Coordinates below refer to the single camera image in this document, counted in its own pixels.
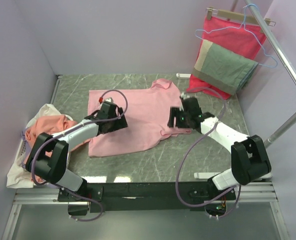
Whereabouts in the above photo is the white laundry basket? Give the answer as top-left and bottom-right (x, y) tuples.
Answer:
(16, 136), (48, 187)

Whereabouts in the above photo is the white rack foot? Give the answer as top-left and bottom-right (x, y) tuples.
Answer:
(194, 172), (272, 181)
(176, 73), (191, 79)

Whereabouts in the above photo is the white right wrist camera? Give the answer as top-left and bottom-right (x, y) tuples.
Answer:
(180, 92), (191, 100)

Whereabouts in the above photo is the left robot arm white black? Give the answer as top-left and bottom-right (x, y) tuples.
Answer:
(25, 100), (128, 201)

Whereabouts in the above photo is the salmon orange t-shirt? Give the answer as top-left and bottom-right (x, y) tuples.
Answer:
(24, 114), (78, 148)

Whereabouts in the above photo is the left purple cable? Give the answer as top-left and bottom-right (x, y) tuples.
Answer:
(31, 89), (128, 222)

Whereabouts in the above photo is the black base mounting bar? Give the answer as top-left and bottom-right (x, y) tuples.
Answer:
(58, 181), (236, 216)

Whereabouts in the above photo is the green beige folded cloth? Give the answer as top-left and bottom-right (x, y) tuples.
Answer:
(192, 39), (258, 95)

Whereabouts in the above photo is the red mesh laundry bag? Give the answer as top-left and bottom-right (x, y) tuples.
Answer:
(188, 17), (266, 100)

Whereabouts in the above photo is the blue wire hanger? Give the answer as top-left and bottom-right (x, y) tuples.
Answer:
(195, 17), (278, 69)

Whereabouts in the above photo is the white rack foot rear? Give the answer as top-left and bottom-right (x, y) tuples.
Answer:
(176, 73), (191, 79)

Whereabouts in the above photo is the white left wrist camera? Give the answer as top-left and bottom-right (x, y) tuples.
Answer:
(99, 96), (114, 104)

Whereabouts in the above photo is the white rack foot front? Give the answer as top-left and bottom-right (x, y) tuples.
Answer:
(194, 172), (272, 181)

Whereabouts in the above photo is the silver clothes rack pole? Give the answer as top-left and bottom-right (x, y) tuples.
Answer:
(244, 0), (296, 148)

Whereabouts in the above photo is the pink t-shirt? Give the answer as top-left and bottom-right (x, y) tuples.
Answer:
(88, 78), (191, 157)

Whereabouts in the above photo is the white cream t-shirt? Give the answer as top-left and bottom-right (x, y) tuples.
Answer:
(7, 103), (77, 189)

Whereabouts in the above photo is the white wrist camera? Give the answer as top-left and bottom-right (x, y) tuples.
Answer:
(99, 96), (114, 104)
(180, 92), (191, 100)

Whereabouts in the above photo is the wooden clip hanger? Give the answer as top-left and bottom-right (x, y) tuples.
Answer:
(205, 7), (276, 35)

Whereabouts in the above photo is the lavender purple t-shirt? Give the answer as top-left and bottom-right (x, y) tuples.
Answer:
(21, 128), (29, 143)

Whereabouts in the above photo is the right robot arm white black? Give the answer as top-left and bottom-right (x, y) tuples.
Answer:
(167, 97), (271, 200)

